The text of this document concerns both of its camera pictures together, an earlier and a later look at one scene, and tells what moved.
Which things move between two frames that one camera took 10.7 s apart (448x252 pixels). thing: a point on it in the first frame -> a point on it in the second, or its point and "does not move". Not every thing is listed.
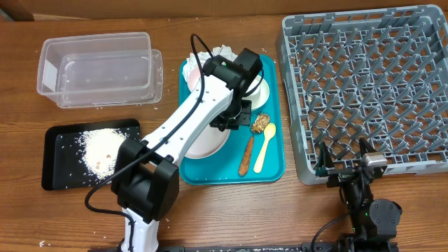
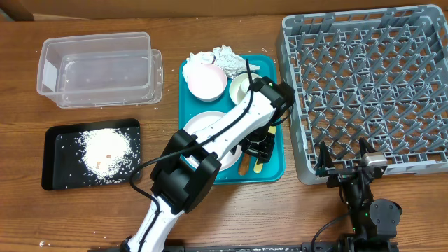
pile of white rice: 99,148 does not move
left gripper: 244,120 -> 264,152
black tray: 84,155 does not move
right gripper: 338,176 does not move
